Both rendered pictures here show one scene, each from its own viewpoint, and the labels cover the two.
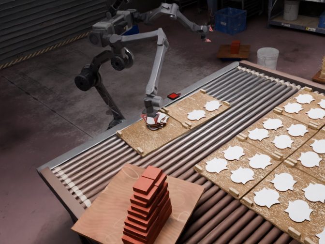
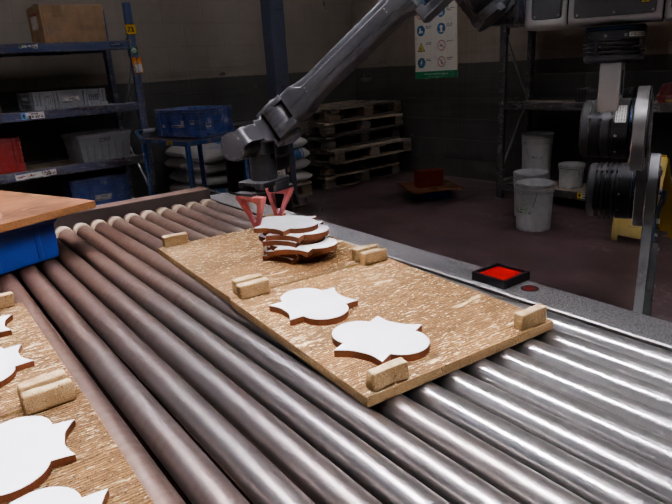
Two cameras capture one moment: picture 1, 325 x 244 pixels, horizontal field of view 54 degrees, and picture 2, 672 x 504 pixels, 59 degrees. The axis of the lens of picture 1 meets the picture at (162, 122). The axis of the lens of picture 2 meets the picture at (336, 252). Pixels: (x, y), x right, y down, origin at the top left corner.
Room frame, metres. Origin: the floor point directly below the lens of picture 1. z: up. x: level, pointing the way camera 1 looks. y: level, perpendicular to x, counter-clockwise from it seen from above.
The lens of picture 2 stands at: (2.01, -1.17, 1.32)
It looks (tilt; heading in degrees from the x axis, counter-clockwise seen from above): 18 degrees down; 91
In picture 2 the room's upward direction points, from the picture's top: 3 degrees counter-clockwise
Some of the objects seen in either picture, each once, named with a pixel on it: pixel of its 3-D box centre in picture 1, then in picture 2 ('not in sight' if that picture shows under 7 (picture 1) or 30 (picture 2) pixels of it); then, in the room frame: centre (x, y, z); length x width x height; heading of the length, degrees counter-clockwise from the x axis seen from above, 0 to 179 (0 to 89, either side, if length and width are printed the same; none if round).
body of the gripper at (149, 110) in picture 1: (149, 109); (263, 170); (1.86, 0.08, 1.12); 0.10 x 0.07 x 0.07; 59
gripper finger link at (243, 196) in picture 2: (154, 118); (258, 205); (1.84, 0.06, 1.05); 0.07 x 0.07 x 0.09; 59
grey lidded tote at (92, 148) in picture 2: not in sight; (98, 145); (-0.07, 4.09, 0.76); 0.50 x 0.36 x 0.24; 47
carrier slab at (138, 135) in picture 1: (152, 131); (264, 254); (1.84, 0.08, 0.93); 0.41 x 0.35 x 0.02; 123
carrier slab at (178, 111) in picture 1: (196, 109); (379, 313); (2.07, -0.27, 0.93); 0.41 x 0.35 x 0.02; 123
